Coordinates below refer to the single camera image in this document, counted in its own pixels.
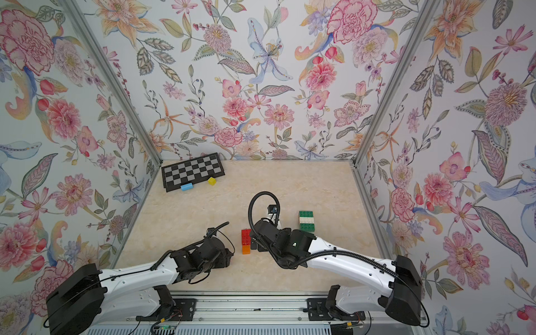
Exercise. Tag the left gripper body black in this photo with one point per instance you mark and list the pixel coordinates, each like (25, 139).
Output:
(223, 260)

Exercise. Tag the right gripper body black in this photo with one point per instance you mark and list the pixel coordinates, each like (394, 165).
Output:
(280, 257)

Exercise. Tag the green lego brick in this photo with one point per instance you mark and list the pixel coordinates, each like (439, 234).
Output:
(307, 227)
(306, 214)

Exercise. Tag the aluminium rail frame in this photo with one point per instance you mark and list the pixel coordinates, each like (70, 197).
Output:
(256, 314)

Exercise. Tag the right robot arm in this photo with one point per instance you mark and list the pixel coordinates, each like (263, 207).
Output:
(391, 286)

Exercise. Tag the yellow cube block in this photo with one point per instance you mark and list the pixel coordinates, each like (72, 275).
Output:
(212, 181)

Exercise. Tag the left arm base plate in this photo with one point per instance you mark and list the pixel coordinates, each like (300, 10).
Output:
(183, 310)

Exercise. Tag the red lego brick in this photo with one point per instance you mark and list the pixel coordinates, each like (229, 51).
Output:
(246, 233)
(245, 241)

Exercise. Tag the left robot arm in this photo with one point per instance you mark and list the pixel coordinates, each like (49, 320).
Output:
(91, 296)

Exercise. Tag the orange lego brick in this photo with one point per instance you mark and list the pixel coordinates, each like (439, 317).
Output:
(246, 249)

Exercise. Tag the light blue cylinder block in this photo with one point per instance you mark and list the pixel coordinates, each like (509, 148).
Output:
(186, 187)

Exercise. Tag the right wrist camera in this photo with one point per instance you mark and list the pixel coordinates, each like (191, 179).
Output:
(273, 209)

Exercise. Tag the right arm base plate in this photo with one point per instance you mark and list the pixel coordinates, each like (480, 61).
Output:
(326, 310)

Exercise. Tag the white lego brick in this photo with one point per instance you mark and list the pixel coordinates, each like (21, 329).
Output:
(306, 220)

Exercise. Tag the black grey chessboard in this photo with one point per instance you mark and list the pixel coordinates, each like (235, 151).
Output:
(193, 171)

